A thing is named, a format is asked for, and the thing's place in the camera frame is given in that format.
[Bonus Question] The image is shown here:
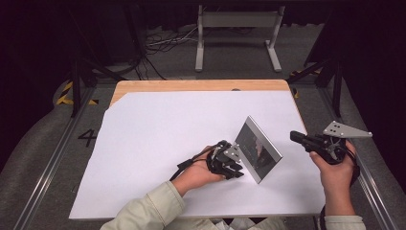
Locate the person's left hand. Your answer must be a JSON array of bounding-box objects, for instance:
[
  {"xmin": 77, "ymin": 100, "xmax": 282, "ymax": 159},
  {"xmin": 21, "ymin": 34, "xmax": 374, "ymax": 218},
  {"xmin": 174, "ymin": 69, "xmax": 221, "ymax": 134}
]
[{"xmin": 171, "ymin": 145, "xmax": 226, "ymax": 197}]

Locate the yellow black floor tape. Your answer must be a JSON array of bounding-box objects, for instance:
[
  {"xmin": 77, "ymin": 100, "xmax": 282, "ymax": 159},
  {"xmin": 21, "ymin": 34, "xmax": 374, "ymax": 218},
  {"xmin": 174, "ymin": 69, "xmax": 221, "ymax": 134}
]
[
  {"xmin": 56, "ymin": 80, "xmax": 100, "ymax": 106},
  {"xmin": 290, "ymin": 68, "xmax": 323, "ymax": 100}
]

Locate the person's right hand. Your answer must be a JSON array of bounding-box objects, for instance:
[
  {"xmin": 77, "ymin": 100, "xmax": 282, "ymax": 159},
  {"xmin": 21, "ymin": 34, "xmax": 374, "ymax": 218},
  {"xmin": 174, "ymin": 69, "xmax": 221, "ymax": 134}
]
[{"xmin": 309, "ymin": 140, "xmax": 357, "ymax": 194}]

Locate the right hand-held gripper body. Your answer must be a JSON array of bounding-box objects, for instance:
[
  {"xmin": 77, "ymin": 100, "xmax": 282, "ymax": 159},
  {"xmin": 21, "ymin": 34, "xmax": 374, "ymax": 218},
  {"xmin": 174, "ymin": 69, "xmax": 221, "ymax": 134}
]
[{"xmin": 307, "ymin": 120, "xmax": 373, "ymax": 166}]

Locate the metal floor rail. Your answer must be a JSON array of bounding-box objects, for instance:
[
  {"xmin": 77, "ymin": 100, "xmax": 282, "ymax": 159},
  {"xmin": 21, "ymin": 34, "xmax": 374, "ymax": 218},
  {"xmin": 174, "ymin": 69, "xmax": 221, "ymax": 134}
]
[
  {"xmin": 12, "ymin": 85, "xmax": 97, "ymax": 230},
  {"xmin": 319, "ymin": 85, "xmax": 400, "ymax": 230}
]

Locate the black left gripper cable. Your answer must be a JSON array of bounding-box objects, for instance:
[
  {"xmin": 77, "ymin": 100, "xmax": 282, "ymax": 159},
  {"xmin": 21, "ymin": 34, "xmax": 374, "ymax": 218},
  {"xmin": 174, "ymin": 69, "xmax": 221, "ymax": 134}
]
[{"xmin": 169, "ymin": 152, "xmax": 210, "ymax": 182}]

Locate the black metal stand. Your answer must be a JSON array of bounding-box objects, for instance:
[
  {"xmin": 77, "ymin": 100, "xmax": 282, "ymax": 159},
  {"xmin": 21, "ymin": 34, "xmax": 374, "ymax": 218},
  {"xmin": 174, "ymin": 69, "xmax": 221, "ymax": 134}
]
[
  {"xmin": 67, "ymin": 9, "xmax": 128, "ymax": 118},
  {"xmin": 286, "ymin": 57, "xmax": 345, "ymax": 118}
]

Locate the white metal table frame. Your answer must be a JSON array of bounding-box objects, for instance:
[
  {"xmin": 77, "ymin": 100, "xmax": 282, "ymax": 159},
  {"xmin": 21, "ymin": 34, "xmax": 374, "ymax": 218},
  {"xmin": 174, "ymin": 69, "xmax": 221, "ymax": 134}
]
[{"xmin": 194, "ymin": 4, "xmax": 286, "ymax": 73}]

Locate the black silver photo frame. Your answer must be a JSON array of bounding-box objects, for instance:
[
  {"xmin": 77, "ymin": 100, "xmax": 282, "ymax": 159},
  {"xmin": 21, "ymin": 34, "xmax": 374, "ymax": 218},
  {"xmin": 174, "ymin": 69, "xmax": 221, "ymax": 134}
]
[{"xmin": 234, "ymin": 115, "xmax": 283, "ymax": 185}]

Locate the bundle of floor cables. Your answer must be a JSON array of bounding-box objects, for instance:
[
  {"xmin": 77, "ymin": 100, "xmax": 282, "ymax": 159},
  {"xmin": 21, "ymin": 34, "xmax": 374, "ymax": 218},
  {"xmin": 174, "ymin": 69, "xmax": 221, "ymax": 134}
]
[{"xmin": 140, "ymin": 26, "xmax": 199, "ymax": 81}]

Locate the white paper sheet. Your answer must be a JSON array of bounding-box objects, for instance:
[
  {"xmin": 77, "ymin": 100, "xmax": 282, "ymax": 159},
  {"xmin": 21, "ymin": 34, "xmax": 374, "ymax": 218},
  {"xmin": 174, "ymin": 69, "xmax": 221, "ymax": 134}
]
[{"xmin": 68, "ymin": 90, "xmax": 327, "ymax": 221}]

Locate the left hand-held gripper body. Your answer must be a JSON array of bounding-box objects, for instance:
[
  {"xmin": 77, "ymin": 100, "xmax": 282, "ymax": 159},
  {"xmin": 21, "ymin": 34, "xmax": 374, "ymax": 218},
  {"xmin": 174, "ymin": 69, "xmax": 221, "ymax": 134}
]
[{"xmin": 206, "ymin": 139, "xmax": 243, "ymax": 177}]

